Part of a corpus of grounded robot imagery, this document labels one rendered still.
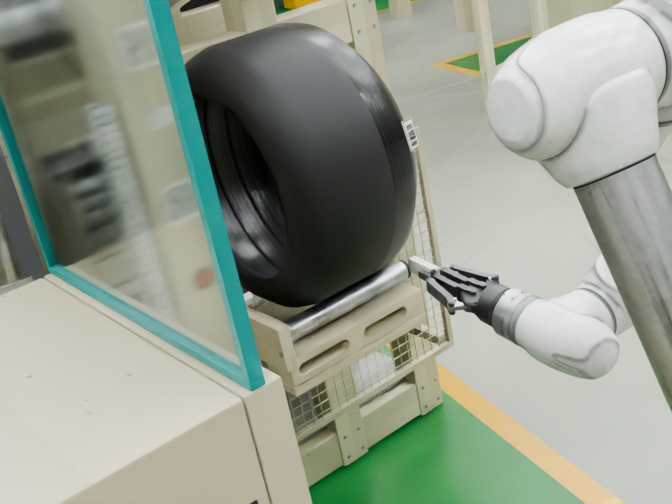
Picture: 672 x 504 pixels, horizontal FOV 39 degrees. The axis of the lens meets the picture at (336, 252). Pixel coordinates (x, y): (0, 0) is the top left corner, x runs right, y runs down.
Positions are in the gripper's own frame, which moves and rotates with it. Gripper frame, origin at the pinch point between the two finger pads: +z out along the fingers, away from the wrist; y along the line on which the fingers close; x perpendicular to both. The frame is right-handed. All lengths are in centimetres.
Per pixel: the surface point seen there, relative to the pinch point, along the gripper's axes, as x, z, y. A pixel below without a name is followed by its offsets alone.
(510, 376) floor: 110, 61, -91
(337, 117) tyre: -28.9, 14.8, 5.2
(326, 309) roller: 11.4, 17.7, 11.1
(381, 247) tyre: -1.2, 10.8, 1.1
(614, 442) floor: 103, 12, -82
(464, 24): 159, 449, -471
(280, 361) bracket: 14.9, 14.7, 25.5
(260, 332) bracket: 10.8, 20.4, 25.5
